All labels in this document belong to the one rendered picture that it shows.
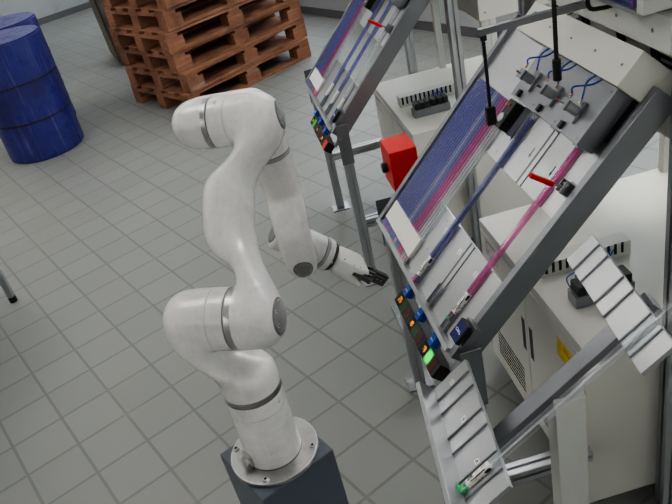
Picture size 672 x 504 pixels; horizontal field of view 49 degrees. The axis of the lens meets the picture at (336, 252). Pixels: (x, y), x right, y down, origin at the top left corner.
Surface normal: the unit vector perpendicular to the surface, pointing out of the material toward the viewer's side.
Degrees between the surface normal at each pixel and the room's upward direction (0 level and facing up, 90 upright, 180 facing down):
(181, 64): 90
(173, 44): 90
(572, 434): 90
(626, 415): 90
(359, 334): 0
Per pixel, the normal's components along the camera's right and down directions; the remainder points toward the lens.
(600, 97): -0.84, -0.37
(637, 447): 0.19, 0.49
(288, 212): -0.07, -0.18
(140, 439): -0.20, -0.83
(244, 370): 0.14, -0.58
